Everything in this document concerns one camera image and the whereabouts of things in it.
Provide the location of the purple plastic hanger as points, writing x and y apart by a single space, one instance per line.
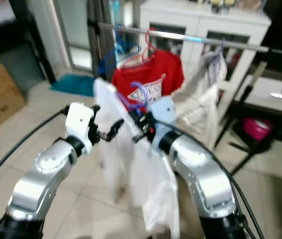
144 92
218 59

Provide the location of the thin plain white shirt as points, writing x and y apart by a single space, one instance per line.
140 174

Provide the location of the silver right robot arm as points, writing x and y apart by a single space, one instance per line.
203 179

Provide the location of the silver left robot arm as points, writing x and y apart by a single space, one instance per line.
34 179

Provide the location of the pink red hanger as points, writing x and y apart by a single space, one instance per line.
136 59

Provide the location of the blue plastic hanger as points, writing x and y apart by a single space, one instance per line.
121 47

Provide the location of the teal floor mat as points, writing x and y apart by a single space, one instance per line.
73 84

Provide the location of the off-white stitched shirt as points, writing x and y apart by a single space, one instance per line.
198 99

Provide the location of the red printed t-shirt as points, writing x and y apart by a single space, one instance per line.
165 69

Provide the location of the brown cardboard box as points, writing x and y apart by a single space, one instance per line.
1 99

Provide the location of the glass sliding door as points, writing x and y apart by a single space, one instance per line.
76 30

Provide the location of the pink plastic basin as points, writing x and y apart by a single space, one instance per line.
256 128

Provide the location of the white glass-door cabinet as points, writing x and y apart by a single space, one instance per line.
195 20

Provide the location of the white drawer table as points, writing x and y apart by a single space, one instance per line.
265 92

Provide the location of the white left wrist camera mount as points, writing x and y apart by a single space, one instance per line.
80 122

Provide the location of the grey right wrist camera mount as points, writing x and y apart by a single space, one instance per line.
163 109

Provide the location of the clothes rack with steel rail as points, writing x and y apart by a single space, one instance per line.
235 44

